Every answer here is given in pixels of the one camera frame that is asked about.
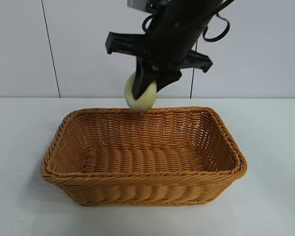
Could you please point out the brown woven wicker basket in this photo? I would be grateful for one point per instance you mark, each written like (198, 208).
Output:
(150, 159)

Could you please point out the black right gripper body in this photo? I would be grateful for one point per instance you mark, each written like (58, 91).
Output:
(172, 37)

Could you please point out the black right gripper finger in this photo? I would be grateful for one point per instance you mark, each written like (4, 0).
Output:
(167, 78)
(142, 78)

